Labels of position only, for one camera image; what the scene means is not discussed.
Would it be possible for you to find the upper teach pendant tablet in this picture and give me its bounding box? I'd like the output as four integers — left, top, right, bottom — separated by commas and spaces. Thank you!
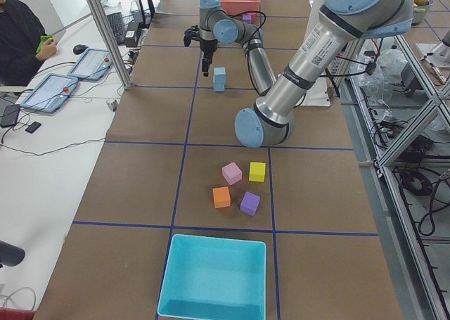
67, 48, 113, 81

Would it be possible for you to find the seated person in black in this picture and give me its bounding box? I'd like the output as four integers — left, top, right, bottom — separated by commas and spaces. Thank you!
1, 0, 58, 86

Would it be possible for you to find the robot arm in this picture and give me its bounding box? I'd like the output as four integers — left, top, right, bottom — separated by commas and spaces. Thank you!
198, 0, 413, 148

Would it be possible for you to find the turquoise plastic bin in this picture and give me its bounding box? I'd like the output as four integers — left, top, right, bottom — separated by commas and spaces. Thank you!
157, 234, 266, 319

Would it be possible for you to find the purple block near turquoise bin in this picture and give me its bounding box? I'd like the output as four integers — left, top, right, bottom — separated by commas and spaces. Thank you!
240, 191, 260, 216

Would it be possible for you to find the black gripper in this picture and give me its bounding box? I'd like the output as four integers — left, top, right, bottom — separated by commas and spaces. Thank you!
200, 38, 217, 77

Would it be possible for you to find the aluminium frame post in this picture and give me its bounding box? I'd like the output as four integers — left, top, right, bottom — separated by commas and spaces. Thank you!
86, 0, 131, 91

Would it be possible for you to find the light pink foam block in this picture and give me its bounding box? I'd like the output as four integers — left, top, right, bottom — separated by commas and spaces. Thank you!
221, 162, 243, 185

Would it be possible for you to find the yellow foam block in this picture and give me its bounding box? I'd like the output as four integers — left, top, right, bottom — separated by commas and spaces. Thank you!
249, 162, 266, 183

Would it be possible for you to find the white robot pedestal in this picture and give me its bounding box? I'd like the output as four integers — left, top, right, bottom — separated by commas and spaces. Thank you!
295, 0, 330, 107

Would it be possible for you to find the purple block near pink bin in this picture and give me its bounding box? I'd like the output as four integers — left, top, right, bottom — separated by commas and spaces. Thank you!
242, 14, 252, 23

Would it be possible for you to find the teach pendant tablet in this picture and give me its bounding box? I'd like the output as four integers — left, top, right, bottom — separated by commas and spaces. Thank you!
20, 73, 79, 114
67, 48, 113, 81

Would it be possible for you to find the light blue block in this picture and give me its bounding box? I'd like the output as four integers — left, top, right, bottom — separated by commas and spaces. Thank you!
213, 82, 225, 92
213, 67, 226, 84

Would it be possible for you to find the black keyboard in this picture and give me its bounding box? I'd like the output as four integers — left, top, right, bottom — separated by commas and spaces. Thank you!
106, 12, 126, 45

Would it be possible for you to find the orange block near turquoise bin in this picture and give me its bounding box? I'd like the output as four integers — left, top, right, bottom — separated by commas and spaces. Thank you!
212, 186, 231, 209

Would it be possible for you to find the black smartphone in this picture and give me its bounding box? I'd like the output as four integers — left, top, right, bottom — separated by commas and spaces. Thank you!
25, 122, 41, 134

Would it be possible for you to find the lower teach pendant tablet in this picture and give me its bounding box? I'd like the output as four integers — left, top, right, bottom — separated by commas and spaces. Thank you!
20, 73, 79, 114

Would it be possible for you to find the black computer mouse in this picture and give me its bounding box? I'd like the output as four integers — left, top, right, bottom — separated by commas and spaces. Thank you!
72, 44, 88, 55

